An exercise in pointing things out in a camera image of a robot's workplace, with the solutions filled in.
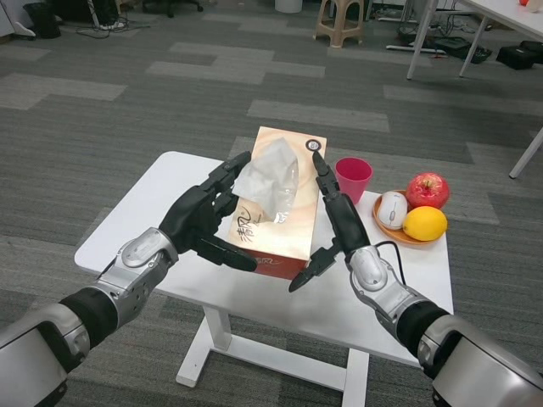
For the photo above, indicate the white office partition with feet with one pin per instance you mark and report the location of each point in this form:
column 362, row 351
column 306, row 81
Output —
column 12, row 21

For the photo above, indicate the large white desk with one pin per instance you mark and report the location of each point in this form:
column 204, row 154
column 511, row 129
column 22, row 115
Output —
column 509, row 17

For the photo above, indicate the yellow lemon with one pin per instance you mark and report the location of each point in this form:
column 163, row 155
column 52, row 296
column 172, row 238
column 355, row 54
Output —
column 424, row 222

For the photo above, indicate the white plant pot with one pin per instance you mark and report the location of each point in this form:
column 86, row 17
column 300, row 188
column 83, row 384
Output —
column 288, row 5

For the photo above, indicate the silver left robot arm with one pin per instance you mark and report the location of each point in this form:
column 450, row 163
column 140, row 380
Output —
column 140, row 254

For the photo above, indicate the orange tissue box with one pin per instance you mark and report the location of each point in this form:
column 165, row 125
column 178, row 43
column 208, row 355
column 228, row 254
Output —
column 292, row 229

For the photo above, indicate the black trash bin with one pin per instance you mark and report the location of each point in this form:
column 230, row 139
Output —
column 41, row 21

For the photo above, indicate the pink plastic cup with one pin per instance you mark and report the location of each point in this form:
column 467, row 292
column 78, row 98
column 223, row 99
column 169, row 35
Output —
column 356, row 182

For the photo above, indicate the white computer mouse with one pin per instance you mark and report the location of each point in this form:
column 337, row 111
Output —
column 392, row 211

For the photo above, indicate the white desk with cabinet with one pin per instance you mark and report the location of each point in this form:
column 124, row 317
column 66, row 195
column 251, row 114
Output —
column 94, row 12

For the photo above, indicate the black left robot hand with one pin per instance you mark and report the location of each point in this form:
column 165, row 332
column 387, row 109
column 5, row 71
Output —
column 191, row 216

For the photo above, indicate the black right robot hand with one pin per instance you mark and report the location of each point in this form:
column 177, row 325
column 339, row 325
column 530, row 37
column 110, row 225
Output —
column 350, row 224

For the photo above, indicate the flat black floor bag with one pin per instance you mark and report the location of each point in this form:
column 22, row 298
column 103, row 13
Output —
column 460, row 47

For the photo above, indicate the beige plastic stool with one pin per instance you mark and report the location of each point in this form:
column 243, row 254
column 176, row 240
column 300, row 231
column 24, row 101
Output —
column 339, row 21

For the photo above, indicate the white power strip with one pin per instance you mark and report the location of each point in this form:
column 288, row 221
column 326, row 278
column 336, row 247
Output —
column 112, row 25

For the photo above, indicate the round wooden plate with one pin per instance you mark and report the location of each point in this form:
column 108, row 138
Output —
column 386, row 232

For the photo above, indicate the white desk foot bar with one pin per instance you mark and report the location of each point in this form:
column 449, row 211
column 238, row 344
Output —
column 415, row 49

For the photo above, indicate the white round object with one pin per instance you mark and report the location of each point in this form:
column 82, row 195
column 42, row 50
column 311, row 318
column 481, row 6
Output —
column 532, row 4

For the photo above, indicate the white table leg frame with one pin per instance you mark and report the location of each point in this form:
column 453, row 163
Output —
column 263, row 360

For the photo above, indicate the black carry case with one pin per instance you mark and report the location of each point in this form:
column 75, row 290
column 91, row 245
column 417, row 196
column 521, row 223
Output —
column 535, row 48
column 515, row 58

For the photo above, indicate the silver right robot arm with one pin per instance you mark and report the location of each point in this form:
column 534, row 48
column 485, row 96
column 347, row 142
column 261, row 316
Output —
column 373, row 275

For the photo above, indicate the red apple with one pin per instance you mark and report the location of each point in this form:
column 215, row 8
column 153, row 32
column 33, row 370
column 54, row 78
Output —
column 427, row 191

